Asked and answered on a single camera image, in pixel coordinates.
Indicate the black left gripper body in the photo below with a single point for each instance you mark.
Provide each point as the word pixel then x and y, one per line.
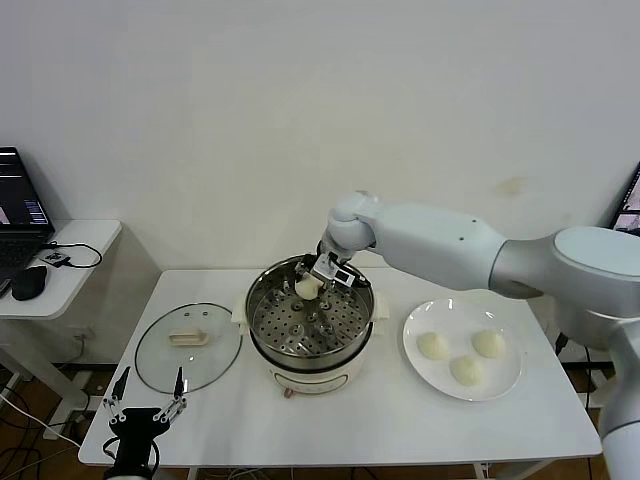
pixel 137 430

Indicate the white wall socket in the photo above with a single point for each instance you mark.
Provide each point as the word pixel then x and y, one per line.
pixel 82 334

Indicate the stainless steel steamer basket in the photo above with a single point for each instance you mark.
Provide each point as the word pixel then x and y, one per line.
pixel 280 320

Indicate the black laptop with pale windows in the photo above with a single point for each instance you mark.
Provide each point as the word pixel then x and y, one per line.
pixel 631 200

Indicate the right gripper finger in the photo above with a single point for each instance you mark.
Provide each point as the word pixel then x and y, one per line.
pixel 323 290
pixel 301 270

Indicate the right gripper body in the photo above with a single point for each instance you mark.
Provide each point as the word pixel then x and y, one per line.
pixel 320 265

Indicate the black laptop with dark screen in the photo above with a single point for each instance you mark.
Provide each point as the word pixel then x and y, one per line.
pixel 20 200

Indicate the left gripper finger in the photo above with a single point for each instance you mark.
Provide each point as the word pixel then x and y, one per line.
pixel 120 387
pixel 178 387

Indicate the white round plate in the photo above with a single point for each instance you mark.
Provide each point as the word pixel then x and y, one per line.
pixel 430 375

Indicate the white side table with mouse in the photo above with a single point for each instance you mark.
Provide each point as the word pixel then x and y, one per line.
pixel 75 280

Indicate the cream electric cooking pot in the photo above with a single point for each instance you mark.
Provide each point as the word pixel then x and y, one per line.
pixel 310 380

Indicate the black computer mouse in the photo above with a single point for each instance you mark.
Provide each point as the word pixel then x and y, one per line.
pixel 30 282

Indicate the round glass pot lid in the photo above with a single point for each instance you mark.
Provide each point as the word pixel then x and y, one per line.
pixel 165 360

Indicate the white steamed baozi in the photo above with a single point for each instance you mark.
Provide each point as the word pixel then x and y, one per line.
pixel 432 346
pixel 466 371
pixel 307 290
pixel 488 344

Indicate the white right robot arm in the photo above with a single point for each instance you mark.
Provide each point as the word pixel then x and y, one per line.
pixel 430 250

